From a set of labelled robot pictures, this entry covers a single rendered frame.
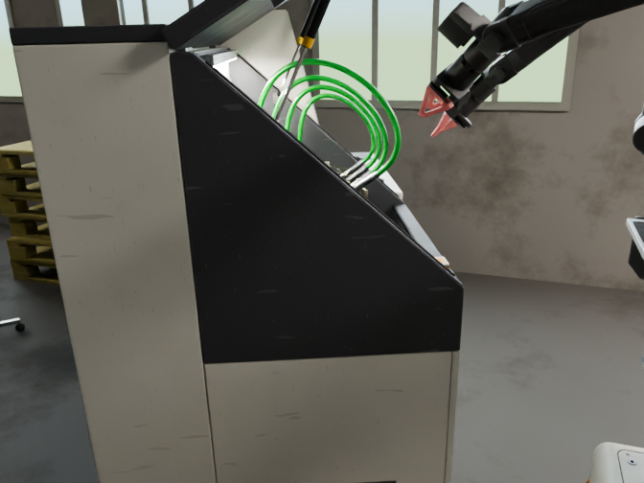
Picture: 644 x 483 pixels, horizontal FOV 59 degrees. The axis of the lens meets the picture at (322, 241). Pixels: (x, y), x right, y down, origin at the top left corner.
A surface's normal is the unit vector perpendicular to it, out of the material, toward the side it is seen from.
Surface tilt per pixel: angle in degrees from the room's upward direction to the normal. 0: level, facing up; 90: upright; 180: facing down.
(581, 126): 90
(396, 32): 90
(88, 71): 90
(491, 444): 0
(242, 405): 90
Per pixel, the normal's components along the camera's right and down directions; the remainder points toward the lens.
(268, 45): 0.06, 0.33
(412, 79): -0.33, 0.33
